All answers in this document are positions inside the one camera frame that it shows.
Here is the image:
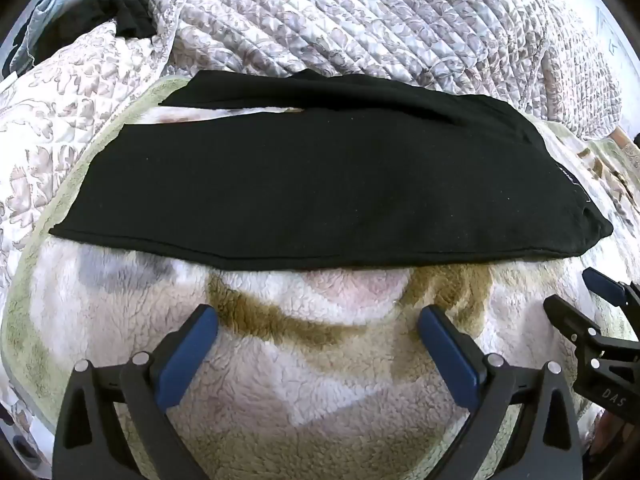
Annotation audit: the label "black pants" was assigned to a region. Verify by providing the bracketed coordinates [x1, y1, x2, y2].
[49, 69, 614, 271]

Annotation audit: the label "white wall frame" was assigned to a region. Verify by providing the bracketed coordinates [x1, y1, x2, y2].
[592, 2, 626, 61]

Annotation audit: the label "floral fleece blanket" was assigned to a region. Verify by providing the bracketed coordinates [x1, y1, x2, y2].
[0, 75, 640, 480]

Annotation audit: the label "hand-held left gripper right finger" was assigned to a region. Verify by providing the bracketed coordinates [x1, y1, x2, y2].
[419, 305, 583, 480]

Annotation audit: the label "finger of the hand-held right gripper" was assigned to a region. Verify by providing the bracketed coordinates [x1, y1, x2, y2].
[543, 294, 606, 356]
[582, 267, 640, 341]

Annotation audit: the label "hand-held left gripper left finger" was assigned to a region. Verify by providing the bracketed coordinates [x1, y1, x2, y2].
[52, 304, 219, 480]

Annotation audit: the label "floral quilted bedspread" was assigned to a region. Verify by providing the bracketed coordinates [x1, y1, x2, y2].
[0, 0, 632, 271]

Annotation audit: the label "light blue cloth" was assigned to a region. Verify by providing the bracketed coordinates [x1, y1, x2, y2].
[20, 0, 101, 67]

